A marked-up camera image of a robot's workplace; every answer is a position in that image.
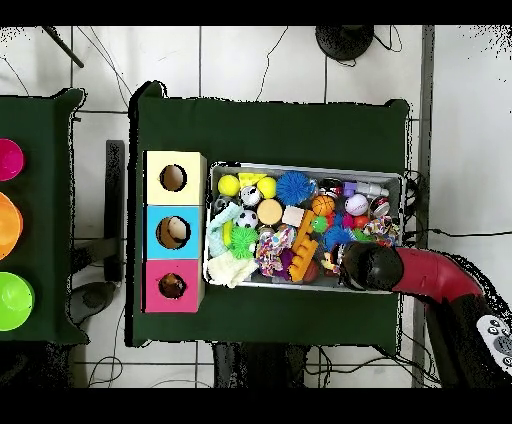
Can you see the green spiky ball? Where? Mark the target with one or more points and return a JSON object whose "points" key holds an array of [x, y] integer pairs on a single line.
{"points": [[243, 240]]}

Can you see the mint knitted cloth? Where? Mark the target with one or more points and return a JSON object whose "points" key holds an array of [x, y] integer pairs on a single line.
{"points": [[216, 228]]}

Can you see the cream knitted cloth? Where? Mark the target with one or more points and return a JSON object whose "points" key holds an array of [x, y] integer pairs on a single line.
{"points": [[230, 270]]}

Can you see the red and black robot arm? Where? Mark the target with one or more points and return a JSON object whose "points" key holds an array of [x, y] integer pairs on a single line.
{"points": [[432, 272]]}

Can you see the wooden box with three holes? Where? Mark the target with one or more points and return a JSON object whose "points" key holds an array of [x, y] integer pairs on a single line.
{"points": [[192, 216]]}

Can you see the silver mesh bin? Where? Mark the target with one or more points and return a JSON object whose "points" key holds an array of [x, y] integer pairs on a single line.
{"points": [[280, 285]]}

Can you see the blue spiky ball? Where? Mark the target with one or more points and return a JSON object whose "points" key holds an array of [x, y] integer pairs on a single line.
{"points": [[295, 187], [336, 236]]}

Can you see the orange plastic block toy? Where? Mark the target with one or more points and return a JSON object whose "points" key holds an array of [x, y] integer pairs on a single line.
{"points": [[304, 250]]}

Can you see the small orange basketball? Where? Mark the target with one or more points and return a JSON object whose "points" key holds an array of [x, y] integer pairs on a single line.
{"points": [[323, 204]]}

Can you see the dark green table cloth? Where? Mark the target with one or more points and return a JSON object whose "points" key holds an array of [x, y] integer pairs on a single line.
{"points": [[260, 132], [44, 200]]}

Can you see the small white baseball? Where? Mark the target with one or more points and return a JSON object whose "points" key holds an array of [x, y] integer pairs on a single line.
{"points": [[356, 204]]}

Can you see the black upright panel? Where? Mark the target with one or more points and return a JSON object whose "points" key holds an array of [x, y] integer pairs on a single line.
{"points": [[115, 200]]}

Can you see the grey black stand foot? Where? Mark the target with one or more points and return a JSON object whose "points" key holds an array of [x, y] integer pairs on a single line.
{"points": [[94, 298]]}

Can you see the black round stand base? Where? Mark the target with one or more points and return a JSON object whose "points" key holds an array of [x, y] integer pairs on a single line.
{"points": [[344, 42]]}

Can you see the orange bowl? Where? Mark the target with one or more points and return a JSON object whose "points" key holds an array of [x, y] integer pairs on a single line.
{"points": [[10, 226]]}

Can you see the pink bowl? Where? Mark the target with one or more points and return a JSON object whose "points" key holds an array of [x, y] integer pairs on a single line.
{"points": [[10, 160]]}

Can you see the thin black rod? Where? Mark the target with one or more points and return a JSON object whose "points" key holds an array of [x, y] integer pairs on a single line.
{"points": [[64, 47]]}

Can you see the green bowl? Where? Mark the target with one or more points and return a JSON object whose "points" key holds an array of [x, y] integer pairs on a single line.
{"points": [[14, 302]]}

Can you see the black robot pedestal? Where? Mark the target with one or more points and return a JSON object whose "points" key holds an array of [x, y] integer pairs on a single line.
{"points": [[260, 364]]}

